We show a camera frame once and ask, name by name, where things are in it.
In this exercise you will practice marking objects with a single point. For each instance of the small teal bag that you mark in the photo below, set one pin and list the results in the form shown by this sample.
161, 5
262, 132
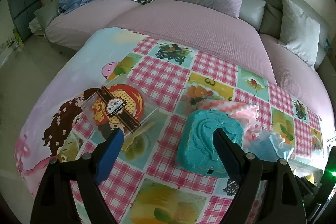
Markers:
327, 45

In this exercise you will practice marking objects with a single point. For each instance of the dark cabinet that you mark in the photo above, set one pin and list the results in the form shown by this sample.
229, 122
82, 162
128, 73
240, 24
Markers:
22, 6

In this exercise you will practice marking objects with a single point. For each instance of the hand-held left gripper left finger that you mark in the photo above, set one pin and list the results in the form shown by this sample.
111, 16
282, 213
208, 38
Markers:
111, 155

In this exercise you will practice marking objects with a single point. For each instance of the light grey cushion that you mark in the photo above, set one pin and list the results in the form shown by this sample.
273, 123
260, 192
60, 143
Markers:
298, 29

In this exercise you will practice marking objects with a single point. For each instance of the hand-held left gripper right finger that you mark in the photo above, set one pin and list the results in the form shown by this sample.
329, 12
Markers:
228, 155

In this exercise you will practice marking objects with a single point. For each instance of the printed checked tablecloth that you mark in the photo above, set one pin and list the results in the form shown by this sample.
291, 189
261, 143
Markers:
162, 176

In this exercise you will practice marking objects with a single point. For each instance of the small wooden fork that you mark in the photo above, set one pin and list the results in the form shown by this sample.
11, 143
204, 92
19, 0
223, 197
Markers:
136, 136

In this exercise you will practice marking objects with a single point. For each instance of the pink sofa cover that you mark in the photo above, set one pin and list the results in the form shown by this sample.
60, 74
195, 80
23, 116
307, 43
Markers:
199, 29

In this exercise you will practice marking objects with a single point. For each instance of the light blue cloth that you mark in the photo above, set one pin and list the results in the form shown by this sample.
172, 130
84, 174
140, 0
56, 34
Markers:
270, 146

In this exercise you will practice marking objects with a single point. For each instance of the white tray with teal rim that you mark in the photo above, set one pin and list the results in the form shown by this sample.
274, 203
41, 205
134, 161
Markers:
307, 162

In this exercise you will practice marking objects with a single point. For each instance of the teal plastic toy box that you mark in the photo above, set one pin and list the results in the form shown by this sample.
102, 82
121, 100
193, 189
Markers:
199, 140

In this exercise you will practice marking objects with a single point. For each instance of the clear plastic bag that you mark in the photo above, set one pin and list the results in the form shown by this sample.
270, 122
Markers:
35, 26

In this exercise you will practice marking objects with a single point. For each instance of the pink checked cloth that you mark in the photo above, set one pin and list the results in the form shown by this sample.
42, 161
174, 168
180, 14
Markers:
244, 113

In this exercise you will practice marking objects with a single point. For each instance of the clear box with brown ribbon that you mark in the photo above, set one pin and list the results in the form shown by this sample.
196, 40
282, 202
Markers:
118, 106

